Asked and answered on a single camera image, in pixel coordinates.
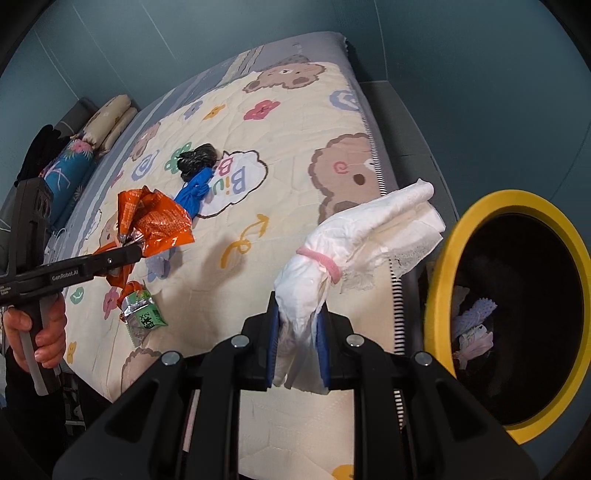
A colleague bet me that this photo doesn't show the cartoon bear quilted blanket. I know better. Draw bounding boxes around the cartoon bear quilted blanket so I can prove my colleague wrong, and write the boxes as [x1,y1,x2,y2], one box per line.
[54,59,396,400]

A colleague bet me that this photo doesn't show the green snack wrapper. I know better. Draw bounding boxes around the green snack wrapper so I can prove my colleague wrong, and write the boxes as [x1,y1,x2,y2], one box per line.
[121,287,167,347]

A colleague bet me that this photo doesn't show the black clothing pile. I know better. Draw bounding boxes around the black clothing pile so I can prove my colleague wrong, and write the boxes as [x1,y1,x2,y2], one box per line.
[14,124,69,187]

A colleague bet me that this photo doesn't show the yellow rimmed black trash bin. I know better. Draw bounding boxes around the yellow rimmed black trash bin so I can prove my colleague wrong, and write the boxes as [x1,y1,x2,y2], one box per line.
[425,190,590,444]

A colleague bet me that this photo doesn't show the person left hand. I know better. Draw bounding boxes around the person left hand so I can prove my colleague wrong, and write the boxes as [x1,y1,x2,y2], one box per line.
[2,294,68,370]

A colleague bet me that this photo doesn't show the small black plastic bag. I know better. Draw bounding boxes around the small black plastic bag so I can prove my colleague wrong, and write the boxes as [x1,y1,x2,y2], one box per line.
[177,143,218,183]

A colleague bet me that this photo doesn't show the folded blue floral quilt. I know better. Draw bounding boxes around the folded blue floral quilt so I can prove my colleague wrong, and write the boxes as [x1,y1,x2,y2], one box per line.
[44,139,96,231]

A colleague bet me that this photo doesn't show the white tissue bundle pink band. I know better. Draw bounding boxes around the white tissue bundle pink band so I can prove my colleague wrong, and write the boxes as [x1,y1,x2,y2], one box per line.
[271,179,446,394]

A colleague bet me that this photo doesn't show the orange foil snack wrapper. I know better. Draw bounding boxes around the orange foil snack wrapper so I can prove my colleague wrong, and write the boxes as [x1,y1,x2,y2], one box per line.
[91,185,197,309]

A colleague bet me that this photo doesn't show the folded beige quilt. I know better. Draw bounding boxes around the folded beige quilt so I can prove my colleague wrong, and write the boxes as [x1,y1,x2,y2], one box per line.
[78,94,138,153]

